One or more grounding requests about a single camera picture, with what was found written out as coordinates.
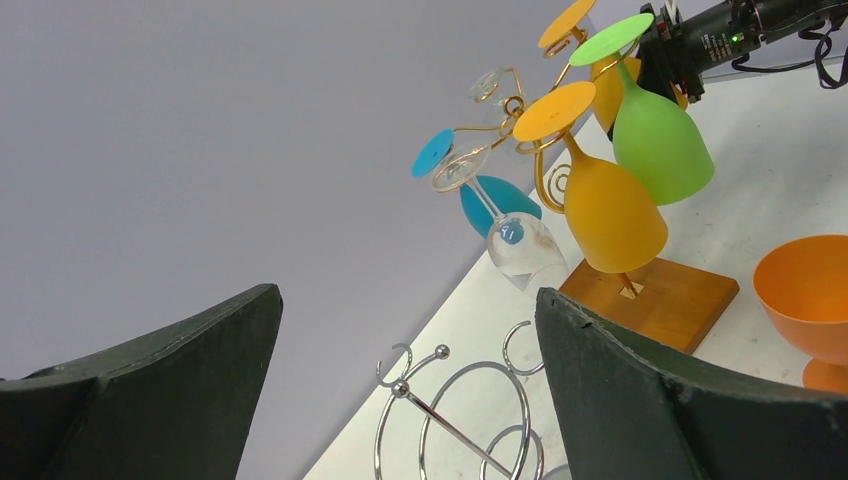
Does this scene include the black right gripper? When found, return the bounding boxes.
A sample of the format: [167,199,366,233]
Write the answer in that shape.
[637,0,847,103]

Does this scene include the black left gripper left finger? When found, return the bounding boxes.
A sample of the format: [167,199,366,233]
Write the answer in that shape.
[1,284,284,479]

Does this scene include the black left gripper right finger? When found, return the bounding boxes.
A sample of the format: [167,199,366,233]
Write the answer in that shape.
[535,287,847,479]

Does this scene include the yellow wine glass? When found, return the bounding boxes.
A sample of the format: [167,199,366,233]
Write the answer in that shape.
[513,81,669,274]
[537,0,690,134]

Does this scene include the green plastic wine glass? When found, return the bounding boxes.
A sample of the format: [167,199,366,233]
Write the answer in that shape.
[569,13,715,205]

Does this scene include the gold wire glass rack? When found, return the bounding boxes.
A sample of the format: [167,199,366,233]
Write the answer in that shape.
[482,44,739,353]

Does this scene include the silver wire glass rack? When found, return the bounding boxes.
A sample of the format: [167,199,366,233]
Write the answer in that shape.
[372,321,572,479]

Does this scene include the clear small wine glass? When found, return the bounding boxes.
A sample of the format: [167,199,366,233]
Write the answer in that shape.
[430,142,569,293]

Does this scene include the clear patterned wine glass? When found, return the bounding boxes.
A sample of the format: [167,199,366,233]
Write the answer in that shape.
[468,67,523,125]

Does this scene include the blue plastic wine glass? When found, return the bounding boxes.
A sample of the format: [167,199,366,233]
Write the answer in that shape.
[410,129,542,238]

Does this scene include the orange plastic wine glass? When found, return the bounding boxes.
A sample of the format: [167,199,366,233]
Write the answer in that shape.
[752,234,847,394]

